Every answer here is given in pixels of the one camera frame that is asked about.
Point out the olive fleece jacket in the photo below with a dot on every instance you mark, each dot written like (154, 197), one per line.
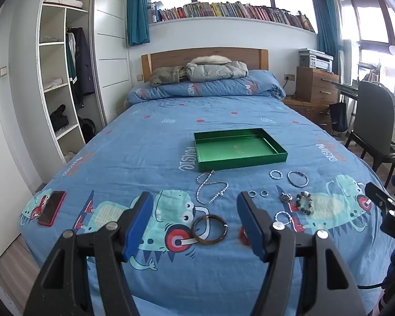
(166, 75)

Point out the blue pillow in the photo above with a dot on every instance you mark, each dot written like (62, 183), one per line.
(210, 89)

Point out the white printer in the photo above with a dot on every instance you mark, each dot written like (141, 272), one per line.
(316, 60)

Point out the silver wristwatch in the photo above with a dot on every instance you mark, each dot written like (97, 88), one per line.
(285, 198)

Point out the green tray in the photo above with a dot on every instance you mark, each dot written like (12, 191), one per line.
(237, 148)

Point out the orange bangle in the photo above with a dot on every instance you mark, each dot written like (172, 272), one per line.
(243, 235)

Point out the folded white clothing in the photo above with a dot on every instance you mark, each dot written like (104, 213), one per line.
(53, 84)

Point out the dark desk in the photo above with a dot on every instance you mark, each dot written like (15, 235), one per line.
(345, 89)

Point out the folded grey clothing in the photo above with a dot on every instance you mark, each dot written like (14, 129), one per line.
(51, 38)

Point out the white wardrobe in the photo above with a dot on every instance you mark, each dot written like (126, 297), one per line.
(113, 72)

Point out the blue printed bedsheet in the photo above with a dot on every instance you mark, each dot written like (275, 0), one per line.
(144, 144)

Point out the low wooden nightstand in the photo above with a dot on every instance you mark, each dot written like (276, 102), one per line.
(316, 112)

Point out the dark tote bag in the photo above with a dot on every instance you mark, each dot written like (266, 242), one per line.
(339, 118)

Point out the wooden dresser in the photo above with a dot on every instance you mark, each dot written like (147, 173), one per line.
(316, 85)

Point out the dark brown bangle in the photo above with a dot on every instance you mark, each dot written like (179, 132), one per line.
(197, 237)

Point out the row of books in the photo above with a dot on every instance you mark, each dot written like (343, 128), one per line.
(233, 10)

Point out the white wall shelf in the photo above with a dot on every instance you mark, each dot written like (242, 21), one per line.
(233, 20)

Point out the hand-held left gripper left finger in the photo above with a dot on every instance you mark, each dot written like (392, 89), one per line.
(141, 217)

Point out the hanging green white garment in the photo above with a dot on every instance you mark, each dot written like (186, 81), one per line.
(70, 65)

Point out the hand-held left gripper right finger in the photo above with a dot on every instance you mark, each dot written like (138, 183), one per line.
(250, 220)

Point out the grey puffer jacket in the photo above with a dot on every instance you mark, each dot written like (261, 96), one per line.
(171, 57)
(217, 69)

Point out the phone in red case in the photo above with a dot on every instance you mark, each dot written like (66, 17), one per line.
(51, 208)

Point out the black bag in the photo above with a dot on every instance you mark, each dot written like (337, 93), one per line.
(59, 118)

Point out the teal curtain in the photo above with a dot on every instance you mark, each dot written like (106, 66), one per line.
(137, 16)
(326, 29)

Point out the plain silver bangle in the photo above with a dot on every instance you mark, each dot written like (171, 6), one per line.
(289, 181)

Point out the black backpack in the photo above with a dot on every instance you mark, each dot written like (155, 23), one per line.
(86, 130)

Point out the white door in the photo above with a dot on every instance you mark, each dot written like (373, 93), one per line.
(6, 171)

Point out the hanging dark jacket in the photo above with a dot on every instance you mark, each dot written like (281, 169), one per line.
(84, 65)

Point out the white light switch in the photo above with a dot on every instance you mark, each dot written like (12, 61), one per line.
(3, 71)

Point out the grey chair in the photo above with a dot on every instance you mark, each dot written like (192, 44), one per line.
(372, 112)

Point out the wall socket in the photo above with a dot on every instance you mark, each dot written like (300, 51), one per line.
(289, 77)

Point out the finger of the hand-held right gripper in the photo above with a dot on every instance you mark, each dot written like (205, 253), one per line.
(381, 197)

